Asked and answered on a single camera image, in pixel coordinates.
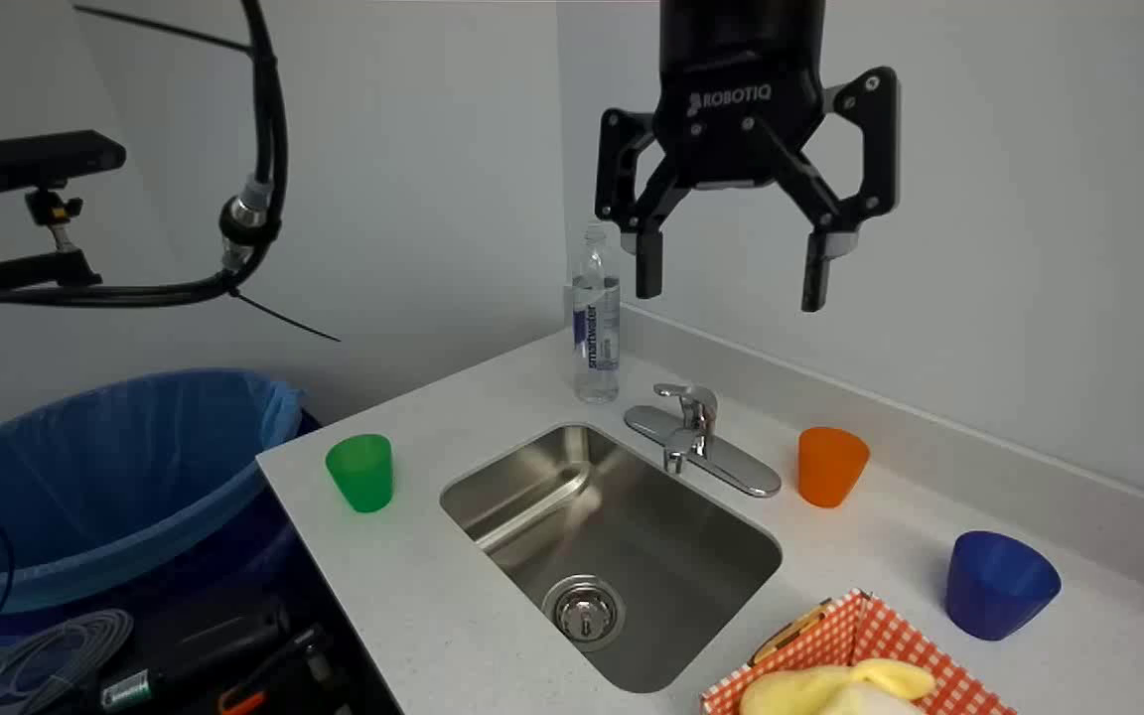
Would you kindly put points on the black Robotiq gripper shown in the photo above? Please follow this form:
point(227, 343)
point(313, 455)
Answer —
point(737, 61)

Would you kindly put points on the orange white checkered box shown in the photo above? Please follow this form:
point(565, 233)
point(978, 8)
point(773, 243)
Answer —
point(863, 631)

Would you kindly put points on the clear plastic water bottle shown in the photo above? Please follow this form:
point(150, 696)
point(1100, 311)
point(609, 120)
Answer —
point(594, 321)

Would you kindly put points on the chrome sink faucet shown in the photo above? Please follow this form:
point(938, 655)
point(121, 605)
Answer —
point(696, 441)

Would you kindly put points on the orange plastic cup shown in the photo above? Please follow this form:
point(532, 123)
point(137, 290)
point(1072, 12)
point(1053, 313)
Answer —
point(831, 467)

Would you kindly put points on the stainless steel sink basin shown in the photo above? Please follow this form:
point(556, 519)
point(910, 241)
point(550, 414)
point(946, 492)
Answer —
point(636, 529)

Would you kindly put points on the metal sink drain strainer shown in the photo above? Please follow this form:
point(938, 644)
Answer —
point(586, 607)

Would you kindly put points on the green plastic cup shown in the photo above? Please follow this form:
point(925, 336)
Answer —
point(360, 472)

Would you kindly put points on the blue plastic cup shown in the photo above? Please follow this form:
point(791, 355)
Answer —
point(993, 590)

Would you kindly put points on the yellow banana plush toy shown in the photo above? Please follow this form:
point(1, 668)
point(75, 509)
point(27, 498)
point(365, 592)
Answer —
point(815, 688)

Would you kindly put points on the black tool case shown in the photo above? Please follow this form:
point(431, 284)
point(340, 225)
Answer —
point(227, 655)

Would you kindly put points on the trash bin with blue liner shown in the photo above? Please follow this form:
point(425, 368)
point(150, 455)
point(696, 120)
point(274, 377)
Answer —
point(98, 479)

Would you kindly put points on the grey mesh object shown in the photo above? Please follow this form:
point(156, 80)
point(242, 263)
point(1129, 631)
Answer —
point(37, 655)

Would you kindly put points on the black camera bar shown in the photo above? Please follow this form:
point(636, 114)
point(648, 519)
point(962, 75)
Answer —
point(22, 160)

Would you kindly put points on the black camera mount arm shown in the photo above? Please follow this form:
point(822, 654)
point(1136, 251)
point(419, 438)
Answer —
point(17, 276)

